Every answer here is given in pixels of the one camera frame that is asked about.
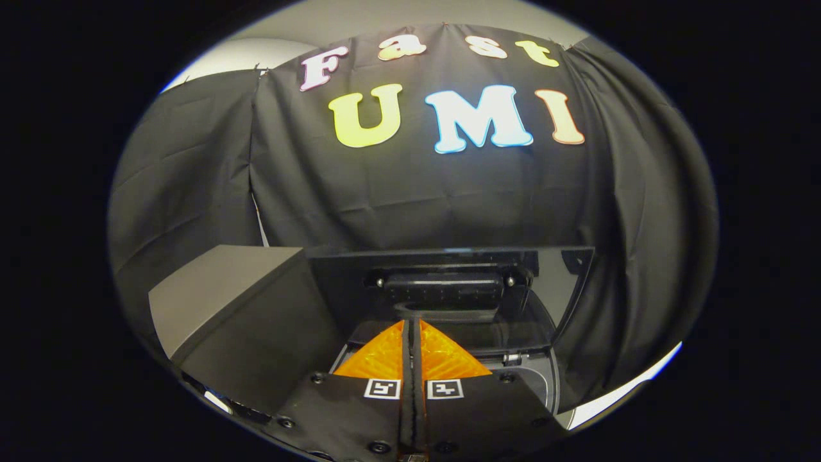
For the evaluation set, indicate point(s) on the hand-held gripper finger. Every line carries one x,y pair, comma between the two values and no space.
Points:
406,417
421,417

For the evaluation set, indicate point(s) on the dark washing machine lid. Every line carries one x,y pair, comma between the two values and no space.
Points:
346,289

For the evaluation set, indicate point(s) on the grey cabinet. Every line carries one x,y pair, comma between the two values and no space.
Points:
250,333

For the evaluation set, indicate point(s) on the black backdrop cloth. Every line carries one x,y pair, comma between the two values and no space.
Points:
417,192

